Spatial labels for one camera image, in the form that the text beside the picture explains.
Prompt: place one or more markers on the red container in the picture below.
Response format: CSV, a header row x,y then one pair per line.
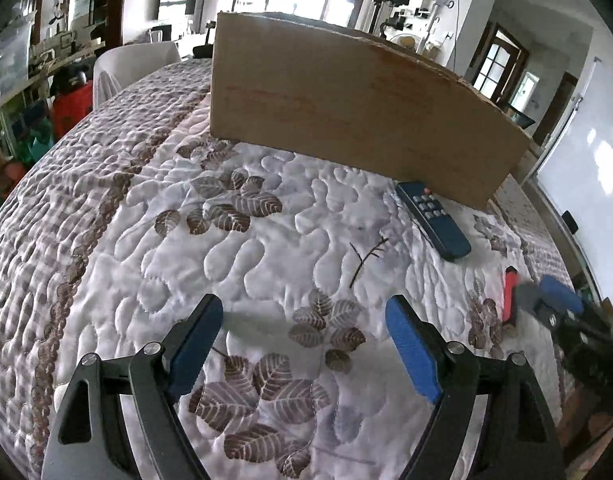
x,y
69,109

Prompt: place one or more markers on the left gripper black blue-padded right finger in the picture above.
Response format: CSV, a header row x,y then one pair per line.
x,y
518,436

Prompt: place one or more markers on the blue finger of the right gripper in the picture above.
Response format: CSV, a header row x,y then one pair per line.
x,y
562,297

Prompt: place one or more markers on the quilted leaf-pattern bedspread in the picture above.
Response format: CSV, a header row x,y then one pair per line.
x,y
138,212

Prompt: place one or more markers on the white whiteboard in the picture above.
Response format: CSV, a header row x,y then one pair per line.
x,y
577,176

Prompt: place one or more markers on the red rectangular object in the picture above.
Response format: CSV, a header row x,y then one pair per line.
x,y
511,280

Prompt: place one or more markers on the white chair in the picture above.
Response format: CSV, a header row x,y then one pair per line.
x,y
120,67

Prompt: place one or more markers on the brown wooden door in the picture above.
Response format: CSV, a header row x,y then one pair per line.
x,y
498,63

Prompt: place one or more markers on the brown cardboard box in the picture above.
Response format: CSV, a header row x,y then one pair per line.
x,y
342,95

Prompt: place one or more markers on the dark blue remote control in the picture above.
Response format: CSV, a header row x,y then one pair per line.
x,y
443,232

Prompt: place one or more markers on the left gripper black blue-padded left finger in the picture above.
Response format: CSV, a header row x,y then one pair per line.
x,y
89,440

